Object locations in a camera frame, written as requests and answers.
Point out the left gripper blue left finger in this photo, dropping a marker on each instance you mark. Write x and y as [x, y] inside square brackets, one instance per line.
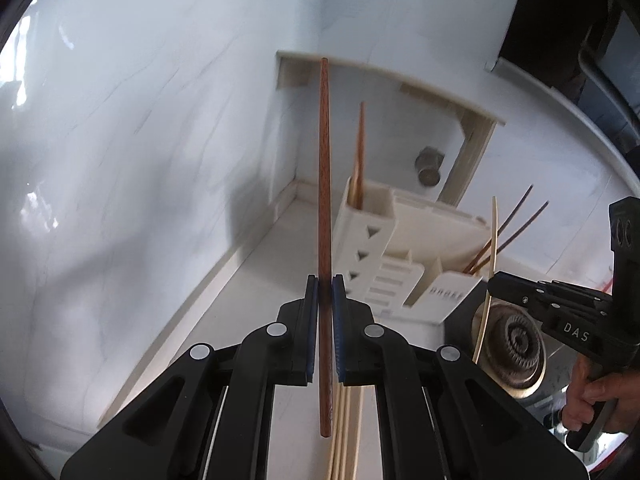
[310, 311]

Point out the wooden wall shelf frame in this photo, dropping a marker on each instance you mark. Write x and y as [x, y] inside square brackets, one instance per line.
[403, 116]

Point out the white utensil organizer box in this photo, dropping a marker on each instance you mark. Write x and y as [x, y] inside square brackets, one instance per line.
[403, 255]

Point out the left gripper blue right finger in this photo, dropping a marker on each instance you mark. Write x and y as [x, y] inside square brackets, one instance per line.
[339, 308]

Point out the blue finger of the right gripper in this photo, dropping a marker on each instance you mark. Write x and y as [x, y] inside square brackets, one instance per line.
[524, 293]

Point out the light bamboo chopstick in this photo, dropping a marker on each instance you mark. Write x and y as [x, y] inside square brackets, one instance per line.
[341, 434]
[354, 431]
[336, 424]

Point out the range hood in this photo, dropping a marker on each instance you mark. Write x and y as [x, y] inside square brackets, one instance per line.
[588, 50]

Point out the person's right hand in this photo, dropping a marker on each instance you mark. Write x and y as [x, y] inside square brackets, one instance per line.
[582, 395]

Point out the metal gas valve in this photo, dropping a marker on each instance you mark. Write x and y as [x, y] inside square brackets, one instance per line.
[427, 166]

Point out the gas stove burner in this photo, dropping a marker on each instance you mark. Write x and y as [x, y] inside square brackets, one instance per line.
[513, 353]

